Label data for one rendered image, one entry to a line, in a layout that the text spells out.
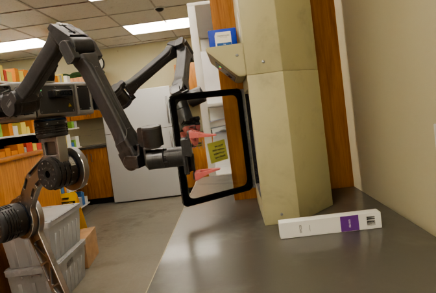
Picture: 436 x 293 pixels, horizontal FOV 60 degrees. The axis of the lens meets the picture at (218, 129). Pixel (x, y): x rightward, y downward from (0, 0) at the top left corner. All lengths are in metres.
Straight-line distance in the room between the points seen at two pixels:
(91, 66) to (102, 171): 5.46
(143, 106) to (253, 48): 5.09
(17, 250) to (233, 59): 2.52
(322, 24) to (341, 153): 0.52
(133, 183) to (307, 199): 5.24
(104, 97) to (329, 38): 0.91
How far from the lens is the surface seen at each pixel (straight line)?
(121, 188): 6.42
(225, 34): 1.29
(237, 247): 1.08
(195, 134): 1.05
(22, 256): 3.30
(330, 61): 1.60
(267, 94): 1.17
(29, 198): 2.17
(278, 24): 1.20
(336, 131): 1.60
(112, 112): 1.15
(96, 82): 1.17
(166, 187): 6.26
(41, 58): 1.34
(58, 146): 1.77
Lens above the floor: 1.32
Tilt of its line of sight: 3 degrees down
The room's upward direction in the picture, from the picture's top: 7 degrees counter-clockwise
